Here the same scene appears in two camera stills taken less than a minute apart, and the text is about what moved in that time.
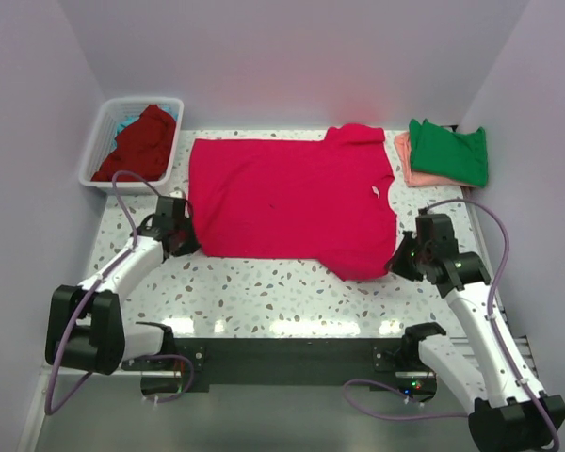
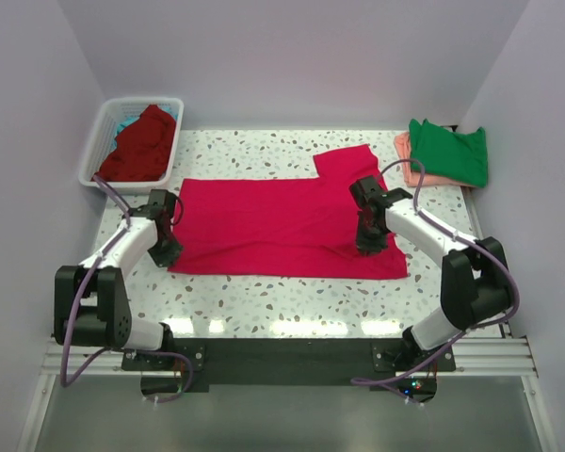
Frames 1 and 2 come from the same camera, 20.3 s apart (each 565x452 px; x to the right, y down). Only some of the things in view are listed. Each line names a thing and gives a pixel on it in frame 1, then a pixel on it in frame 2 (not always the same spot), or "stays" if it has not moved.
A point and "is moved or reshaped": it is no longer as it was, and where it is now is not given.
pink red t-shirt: (330, 200) is moved or reshaped
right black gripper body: (408, 261) -> (371, 238)
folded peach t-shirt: (418, 179) stays
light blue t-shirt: (123, 124) stays
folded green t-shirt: (437, 150) stays
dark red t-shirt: (142, 147) stays
